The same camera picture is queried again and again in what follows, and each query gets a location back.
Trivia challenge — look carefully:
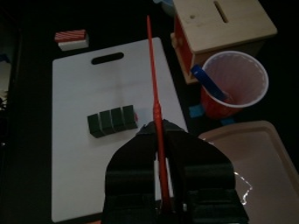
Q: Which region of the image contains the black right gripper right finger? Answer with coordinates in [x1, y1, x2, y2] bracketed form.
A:
[163, 118, 250, 224]

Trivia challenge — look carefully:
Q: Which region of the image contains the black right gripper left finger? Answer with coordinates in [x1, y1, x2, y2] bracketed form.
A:
[102, 121, 160, 224]

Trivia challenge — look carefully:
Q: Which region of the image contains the red toy knife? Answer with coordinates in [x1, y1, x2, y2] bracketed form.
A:
[144, 15, 174, 214]

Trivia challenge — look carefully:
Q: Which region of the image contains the beige plastic plate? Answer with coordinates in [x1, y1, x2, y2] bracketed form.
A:
[198, 120, 299, 224]

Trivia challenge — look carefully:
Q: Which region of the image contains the green seaweed sushi roll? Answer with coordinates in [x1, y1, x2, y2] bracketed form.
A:
[87, 104, 139, 139]

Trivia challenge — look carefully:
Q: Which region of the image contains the white cutting board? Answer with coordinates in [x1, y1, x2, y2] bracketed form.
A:
[51, 36, 190, 224]

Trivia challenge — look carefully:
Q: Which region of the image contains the red striped nigiri sushi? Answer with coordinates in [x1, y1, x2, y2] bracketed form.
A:
[54, 28, 90, 52]

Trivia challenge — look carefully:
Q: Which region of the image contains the blue tape marker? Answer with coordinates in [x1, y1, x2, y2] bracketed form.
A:
[188, 104, 206, 119]
[219, 116, 238, 126]

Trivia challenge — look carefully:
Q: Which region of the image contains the blue plastic stick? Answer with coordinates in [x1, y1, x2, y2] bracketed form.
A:
[190, 64, 231, 102]

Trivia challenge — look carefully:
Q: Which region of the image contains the red plastic cup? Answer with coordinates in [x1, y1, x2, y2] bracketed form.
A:
[200, 50, 270, 120]

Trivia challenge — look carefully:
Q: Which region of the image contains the wooden box with slot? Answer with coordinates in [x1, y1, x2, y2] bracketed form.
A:
[170, 0, 279, 85]

